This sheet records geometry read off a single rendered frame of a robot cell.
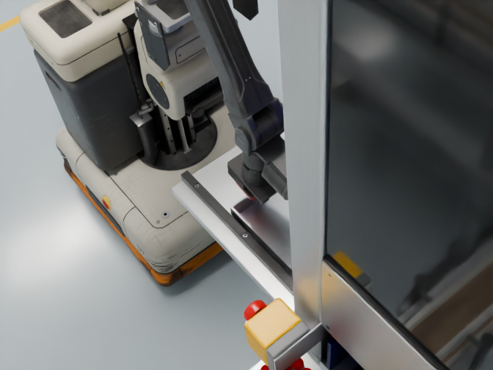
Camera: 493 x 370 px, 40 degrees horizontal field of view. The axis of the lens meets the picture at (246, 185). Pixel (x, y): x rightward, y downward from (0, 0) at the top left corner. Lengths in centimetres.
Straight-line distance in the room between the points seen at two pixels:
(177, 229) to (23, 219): 73
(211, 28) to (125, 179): 125
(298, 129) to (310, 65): 11
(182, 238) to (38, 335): 58
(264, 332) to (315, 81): 49
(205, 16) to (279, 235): 47
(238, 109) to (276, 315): 32
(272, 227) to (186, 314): 97
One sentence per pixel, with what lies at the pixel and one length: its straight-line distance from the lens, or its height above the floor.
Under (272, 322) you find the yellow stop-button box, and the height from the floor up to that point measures 103.
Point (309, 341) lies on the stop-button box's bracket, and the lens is 107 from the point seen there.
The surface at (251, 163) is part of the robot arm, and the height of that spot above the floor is 107.
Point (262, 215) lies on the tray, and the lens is 132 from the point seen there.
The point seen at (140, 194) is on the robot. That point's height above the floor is 28.
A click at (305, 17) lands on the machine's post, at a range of 61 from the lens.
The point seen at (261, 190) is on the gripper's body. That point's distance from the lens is 122.
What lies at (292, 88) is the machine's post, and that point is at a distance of 69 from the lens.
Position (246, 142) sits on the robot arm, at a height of 115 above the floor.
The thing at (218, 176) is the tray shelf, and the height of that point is 88.
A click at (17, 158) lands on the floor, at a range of 279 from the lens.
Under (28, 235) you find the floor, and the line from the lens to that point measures 255.
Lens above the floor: 197
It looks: 53 degrees down
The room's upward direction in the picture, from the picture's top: 8 degrees counter-clockwise
